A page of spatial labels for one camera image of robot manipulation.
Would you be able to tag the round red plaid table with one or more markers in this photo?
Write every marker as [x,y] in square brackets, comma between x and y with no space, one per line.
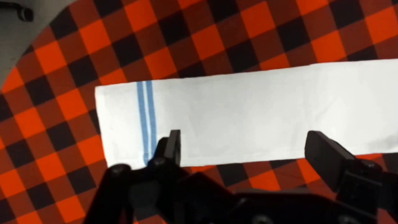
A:
[207,38]

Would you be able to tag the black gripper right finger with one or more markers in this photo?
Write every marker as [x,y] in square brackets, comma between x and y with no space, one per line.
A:
[331,157]

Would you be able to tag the white towel with blue stripes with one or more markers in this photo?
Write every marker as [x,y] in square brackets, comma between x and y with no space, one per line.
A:
[249,112]

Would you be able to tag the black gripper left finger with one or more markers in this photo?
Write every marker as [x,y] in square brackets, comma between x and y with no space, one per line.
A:
[166,157]

